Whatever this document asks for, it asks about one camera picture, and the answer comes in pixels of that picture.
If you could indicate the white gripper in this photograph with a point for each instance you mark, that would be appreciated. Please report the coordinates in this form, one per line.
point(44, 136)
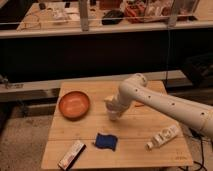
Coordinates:
point(114, 108)

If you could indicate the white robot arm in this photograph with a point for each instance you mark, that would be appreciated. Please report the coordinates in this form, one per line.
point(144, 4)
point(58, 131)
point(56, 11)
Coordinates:
point(196, 116)

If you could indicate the orange ceramic bowl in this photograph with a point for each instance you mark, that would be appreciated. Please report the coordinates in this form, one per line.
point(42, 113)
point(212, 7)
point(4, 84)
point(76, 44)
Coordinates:
point(74, 105)

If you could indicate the blue cloth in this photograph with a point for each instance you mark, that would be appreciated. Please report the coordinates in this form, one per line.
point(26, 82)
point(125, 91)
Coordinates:
point(106, 141)

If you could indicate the wooden table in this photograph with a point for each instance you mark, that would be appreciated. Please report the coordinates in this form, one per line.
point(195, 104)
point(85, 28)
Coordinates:
point(133, 130)

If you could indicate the rectangular box with red label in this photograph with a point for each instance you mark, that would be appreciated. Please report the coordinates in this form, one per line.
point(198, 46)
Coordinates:
point(71, 155)

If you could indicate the white tube bottle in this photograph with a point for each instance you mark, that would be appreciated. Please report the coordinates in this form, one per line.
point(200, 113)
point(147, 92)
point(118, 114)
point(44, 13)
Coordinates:
point(162, 137)

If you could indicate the black bag on shelf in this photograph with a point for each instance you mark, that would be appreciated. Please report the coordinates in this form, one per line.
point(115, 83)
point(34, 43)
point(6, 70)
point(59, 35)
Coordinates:
point(112, 17)

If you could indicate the black crate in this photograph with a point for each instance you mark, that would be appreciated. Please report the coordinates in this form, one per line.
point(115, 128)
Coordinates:
point(199, 70)

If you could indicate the red item on shelf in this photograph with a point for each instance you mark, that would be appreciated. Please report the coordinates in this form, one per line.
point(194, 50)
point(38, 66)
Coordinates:
point(134, 13)

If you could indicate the metal shelf post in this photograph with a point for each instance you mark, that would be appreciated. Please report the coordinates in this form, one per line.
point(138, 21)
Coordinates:
point(83, 11)

